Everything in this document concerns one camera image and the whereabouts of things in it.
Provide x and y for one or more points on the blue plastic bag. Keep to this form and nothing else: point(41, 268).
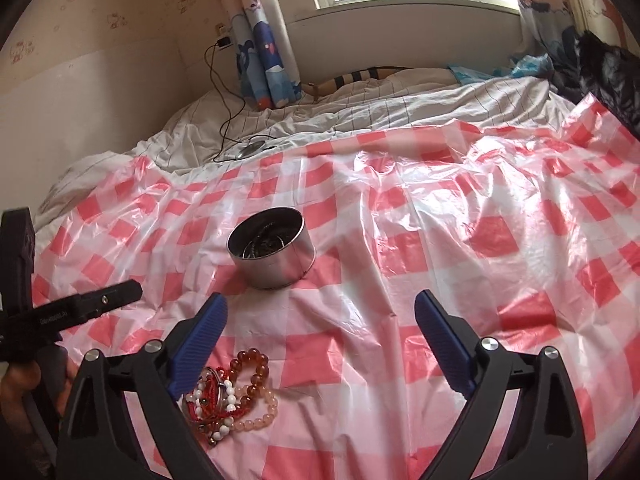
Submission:
point(530, 65)

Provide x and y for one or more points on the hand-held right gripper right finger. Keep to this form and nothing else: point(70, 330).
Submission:
point(442, 345)

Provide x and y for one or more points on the black jacket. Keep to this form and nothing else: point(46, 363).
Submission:
point(605, 75)

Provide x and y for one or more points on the cream wardrobe with tree print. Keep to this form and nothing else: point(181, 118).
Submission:
point(600, 0)

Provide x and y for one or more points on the black wall charger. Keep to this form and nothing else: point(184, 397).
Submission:
point(223, 42)

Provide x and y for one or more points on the white striped duvet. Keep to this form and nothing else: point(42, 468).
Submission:
point(350, 105)

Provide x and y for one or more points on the silver bangle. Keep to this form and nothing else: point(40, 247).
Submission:
point(210, 371)

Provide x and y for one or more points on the person's left hand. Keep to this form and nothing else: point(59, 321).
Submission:
point(15, 395)

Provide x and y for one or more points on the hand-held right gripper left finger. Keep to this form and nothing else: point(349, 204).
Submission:
point(197, 347)

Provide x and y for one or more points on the cartoon print curtain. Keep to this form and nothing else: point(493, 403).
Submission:
point(265, 60)
point(545, 25)

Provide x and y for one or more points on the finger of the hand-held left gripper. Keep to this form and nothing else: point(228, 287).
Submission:
point(95, 302)
point(17, 255)

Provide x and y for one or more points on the tan black striped bolster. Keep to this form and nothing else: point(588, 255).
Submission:
point(350, 80)

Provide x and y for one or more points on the dark round gadget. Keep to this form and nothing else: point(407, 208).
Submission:
point(252, 149)

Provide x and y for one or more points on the pale pillow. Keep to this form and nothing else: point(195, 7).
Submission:
point(425, 76)

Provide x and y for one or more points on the round silver metal tin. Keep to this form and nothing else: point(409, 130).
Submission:
point(280, 270)

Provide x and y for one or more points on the red white checkered plastic sheet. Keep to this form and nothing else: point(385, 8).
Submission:
point(400, 260)

